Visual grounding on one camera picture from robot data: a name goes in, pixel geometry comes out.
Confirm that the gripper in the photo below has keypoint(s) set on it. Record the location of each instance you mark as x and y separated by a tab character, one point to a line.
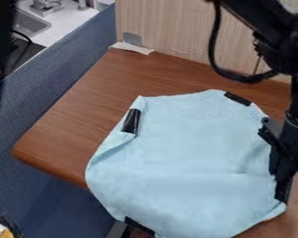
291	148

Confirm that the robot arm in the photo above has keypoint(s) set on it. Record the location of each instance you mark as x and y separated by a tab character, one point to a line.
282	34

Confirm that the light blue cloth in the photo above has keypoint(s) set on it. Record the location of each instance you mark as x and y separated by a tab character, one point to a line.
189	161

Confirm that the tap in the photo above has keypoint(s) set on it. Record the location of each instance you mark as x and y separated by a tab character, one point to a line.
44	5

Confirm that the toy sink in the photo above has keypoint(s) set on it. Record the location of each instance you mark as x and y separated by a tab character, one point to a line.
28	23

